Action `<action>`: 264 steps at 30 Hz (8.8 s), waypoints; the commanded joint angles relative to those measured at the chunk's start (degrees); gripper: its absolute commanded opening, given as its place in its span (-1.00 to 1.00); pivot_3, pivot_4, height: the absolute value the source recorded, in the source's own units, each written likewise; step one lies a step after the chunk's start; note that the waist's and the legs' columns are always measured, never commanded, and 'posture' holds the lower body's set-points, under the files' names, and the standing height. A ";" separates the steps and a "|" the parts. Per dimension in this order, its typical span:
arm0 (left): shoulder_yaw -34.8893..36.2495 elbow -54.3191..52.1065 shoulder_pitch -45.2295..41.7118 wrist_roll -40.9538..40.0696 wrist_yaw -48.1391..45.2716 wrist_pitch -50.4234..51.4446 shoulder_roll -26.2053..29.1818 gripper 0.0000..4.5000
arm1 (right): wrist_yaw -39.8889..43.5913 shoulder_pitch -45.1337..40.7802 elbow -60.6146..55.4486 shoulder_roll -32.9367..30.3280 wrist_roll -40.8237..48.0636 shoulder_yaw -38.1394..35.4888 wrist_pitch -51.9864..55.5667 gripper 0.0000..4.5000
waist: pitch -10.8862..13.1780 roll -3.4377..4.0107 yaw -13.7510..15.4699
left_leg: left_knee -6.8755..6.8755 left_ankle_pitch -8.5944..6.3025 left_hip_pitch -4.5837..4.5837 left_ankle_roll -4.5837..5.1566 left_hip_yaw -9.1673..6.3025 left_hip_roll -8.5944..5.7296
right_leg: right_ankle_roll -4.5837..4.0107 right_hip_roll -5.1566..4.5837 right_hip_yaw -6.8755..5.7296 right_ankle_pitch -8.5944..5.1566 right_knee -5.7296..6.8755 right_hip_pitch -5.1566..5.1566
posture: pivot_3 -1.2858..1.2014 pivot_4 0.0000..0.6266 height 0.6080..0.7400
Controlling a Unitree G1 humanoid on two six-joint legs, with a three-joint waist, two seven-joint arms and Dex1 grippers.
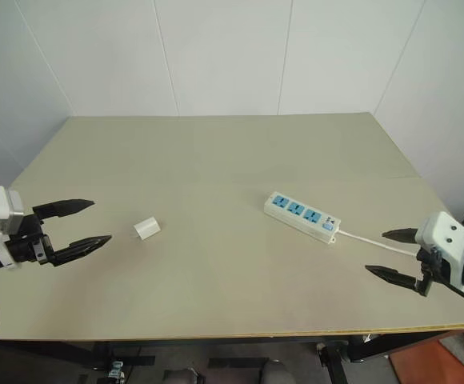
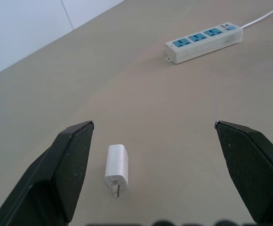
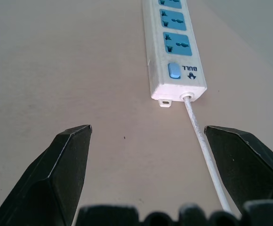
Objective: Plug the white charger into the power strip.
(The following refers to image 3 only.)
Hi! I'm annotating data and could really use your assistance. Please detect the white power strip blue sockets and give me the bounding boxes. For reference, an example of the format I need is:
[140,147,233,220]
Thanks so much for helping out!
[142,0,208,108]

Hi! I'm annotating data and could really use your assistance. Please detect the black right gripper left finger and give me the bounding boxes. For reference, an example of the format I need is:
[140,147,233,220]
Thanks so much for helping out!
[0,124,93,226]

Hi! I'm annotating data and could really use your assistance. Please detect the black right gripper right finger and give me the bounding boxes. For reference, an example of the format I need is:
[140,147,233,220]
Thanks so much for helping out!
[204,125,273,216]

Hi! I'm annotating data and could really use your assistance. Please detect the white power cord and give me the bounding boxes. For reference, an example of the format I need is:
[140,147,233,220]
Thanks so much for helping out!
[184,96,233,212]

